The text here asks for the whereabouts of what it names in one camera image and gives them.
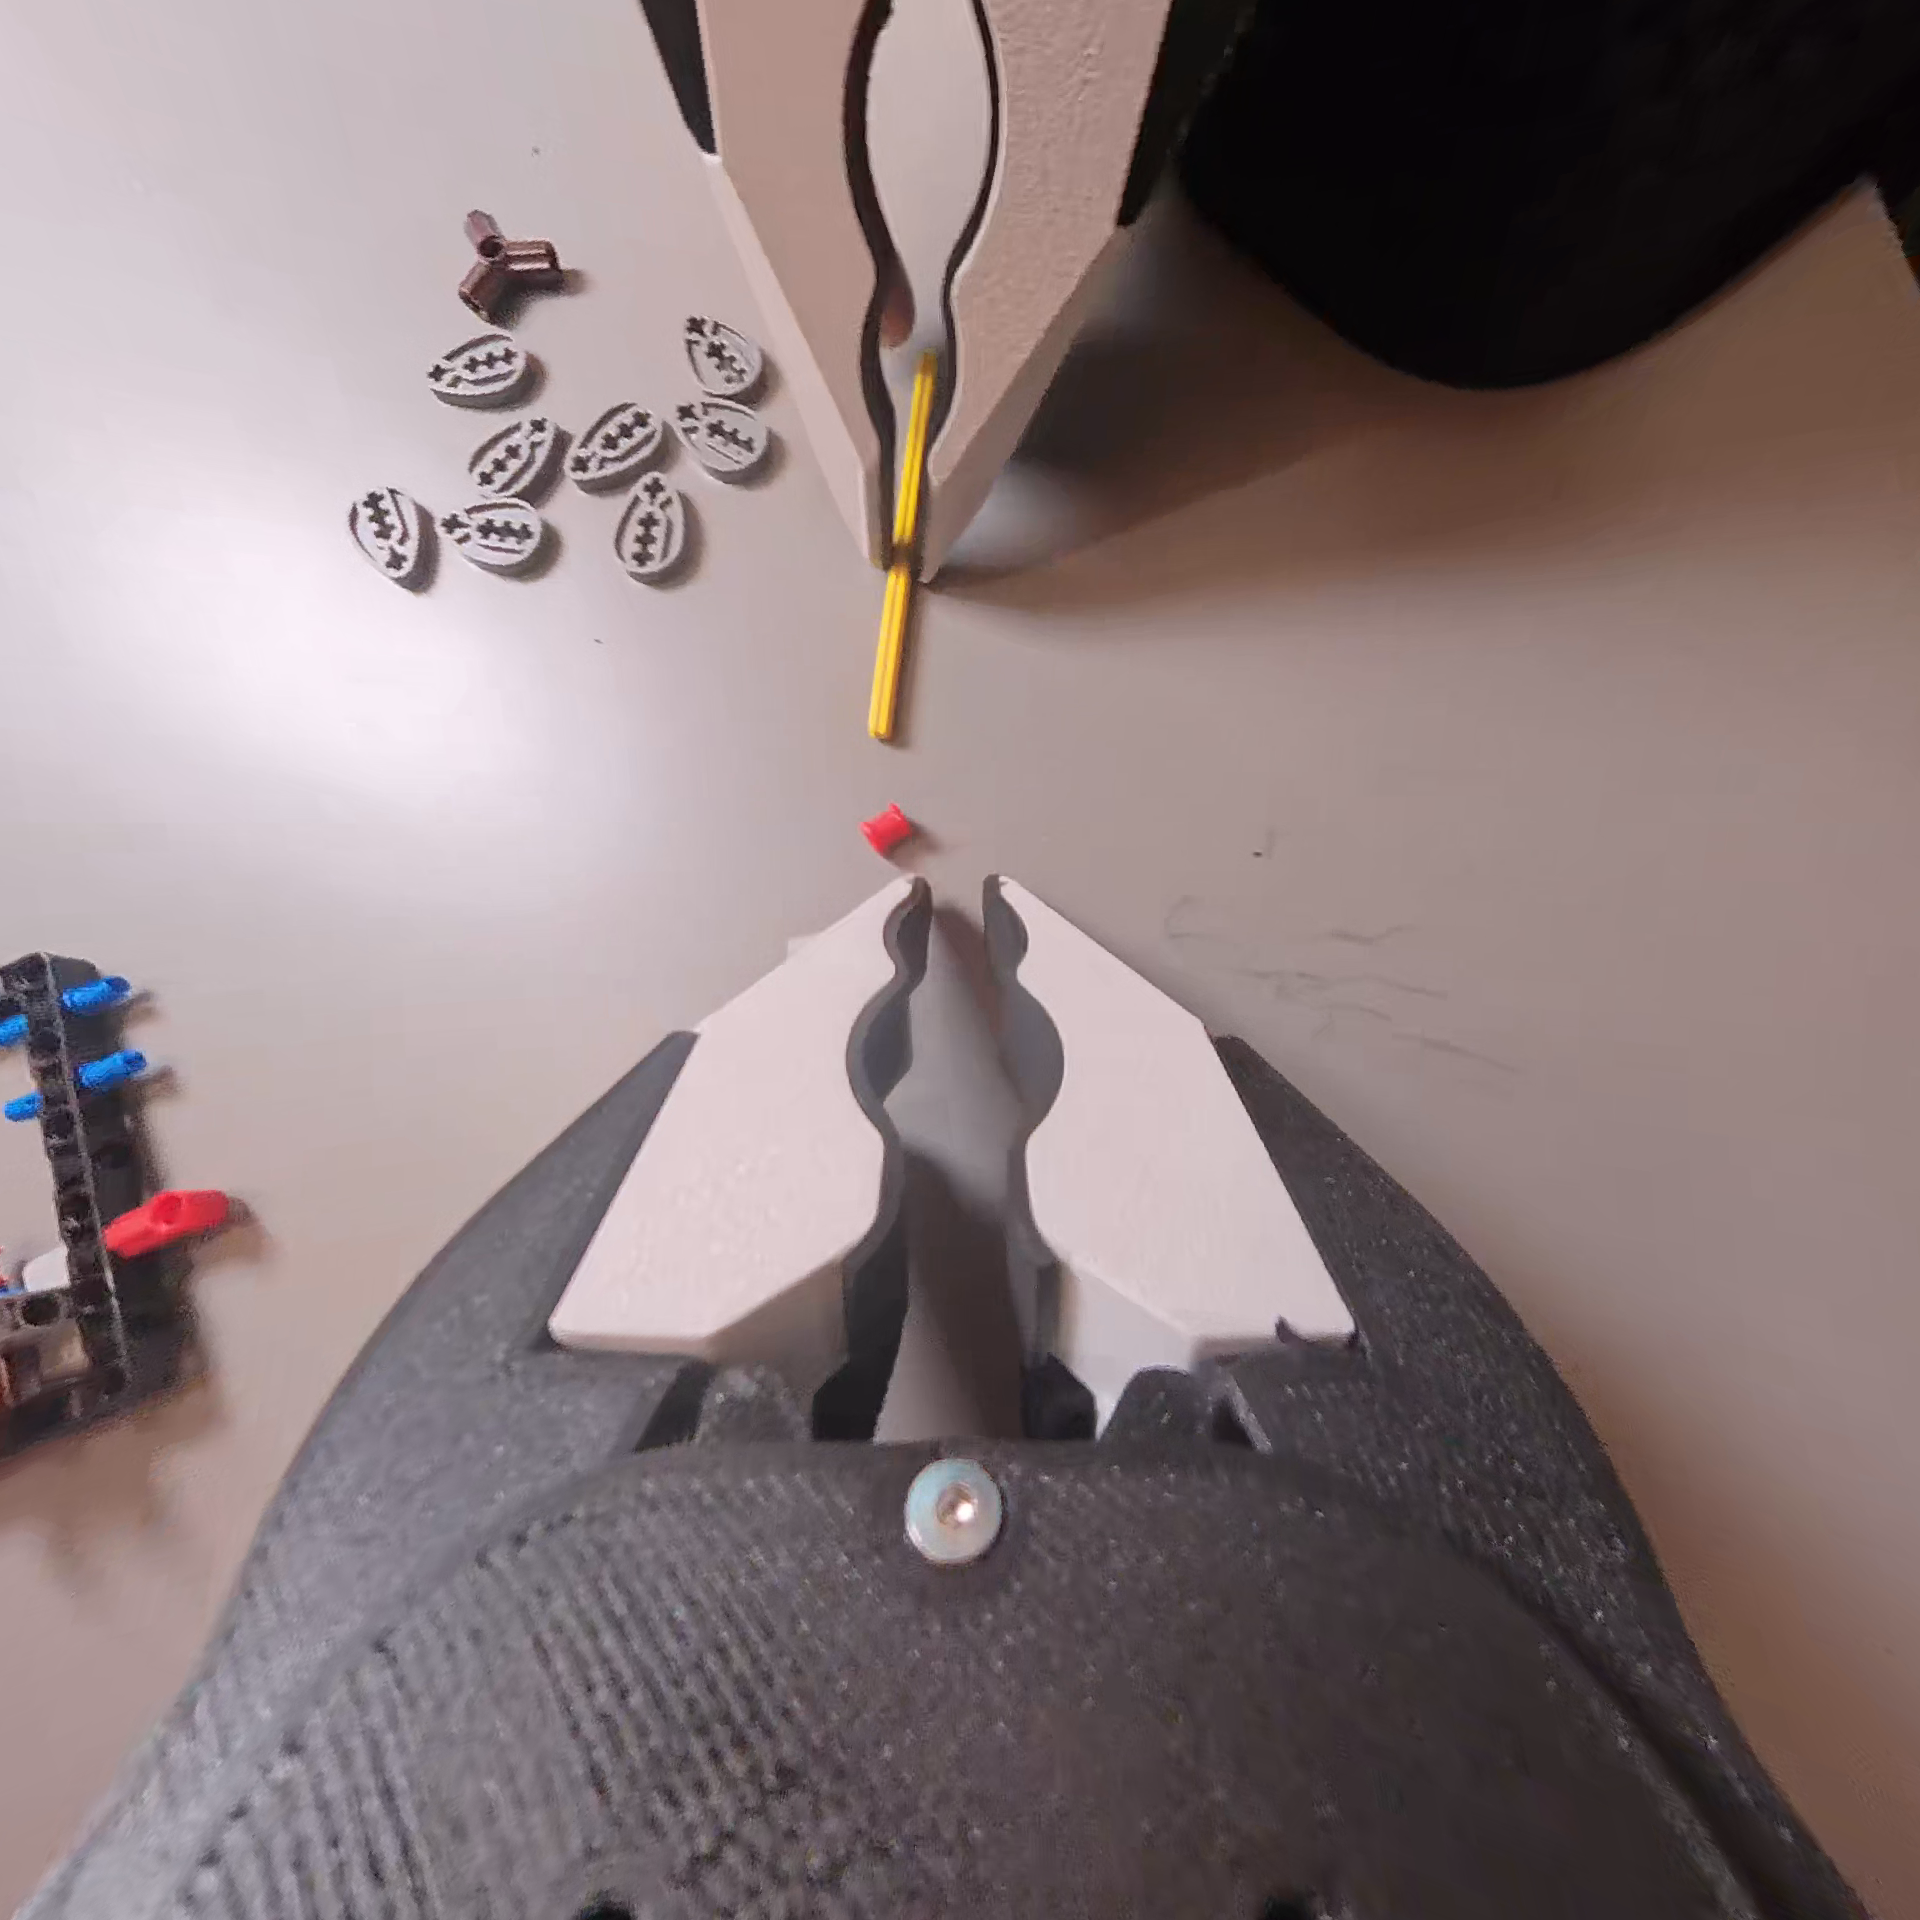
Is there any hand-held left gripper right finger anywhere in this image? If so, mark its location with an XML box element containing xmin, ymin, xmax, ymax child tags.
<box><xmin>983</xmin><ymin>876</ymin><xmax>1359</xmax><ymax>1446</ymax></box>

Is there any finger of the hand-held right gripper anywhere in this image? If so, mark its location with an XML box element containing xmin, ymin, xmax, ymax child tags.
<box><xmin>915</xmin><ymin>0</ymin><xmax>1183</xmax><ymax>587</ymax></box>
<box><xmin>693</xmin><ymin>0</ymin><xmax>907</xmax><ymax>574</ymax></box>

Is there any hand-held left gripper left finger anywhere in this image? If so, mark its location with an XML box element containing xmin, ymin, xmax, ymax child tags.
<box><xmin>545</xmin><ymin>879</ymin><xmax>935</xmax><ymax>1446</ymax></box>

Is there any dark brown lego connector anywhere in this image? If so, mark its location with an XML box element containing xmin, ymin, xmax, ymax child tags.
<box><xmin>453</xmin><ymin>210</ymin><xmax>570</xmax><ymax>320</ymax></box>

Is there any yellow lego axle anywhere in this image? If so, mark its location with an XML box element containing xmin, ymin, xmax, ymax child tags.
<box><xmin>866</xmin><ymin>350</ymin><xmax>943</xmax><ymax>747</ymax></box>

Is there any pile of grey lego cams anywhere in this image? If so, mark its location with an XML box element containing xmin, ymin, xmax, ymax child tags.
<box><xmin>346</xmin><ymin>310</ymin><xmax>783</xmax><ymax>591</ymax></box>

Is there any person's black trouser leg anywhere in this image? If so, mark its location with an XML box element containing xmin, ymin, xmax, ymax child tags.
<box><xmin>1185</xmin><ymin>0</ymin><xmax>1920</xmax><ymax>396</ymax></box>

